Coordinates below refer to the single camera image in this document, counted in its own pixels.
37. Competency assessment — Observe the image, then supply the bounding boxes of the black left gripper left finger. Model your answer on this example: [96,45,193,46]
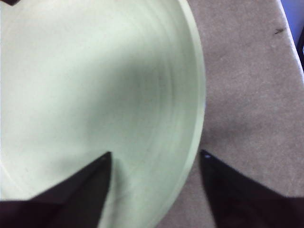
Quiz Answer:
[0,152,112,228]

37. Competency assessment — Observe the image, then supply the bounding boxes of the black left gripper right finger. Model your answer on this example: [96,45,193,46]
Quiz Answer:
[200,149,304,228]

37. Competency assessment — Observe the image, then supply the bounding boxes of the black plastic plate rack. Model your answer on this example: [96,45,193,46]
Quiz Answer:
[0,0,22,7]

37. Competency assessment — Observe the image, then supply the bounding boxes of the green round plate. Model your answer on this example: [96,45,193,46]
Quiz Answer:
[0,0,206,228]

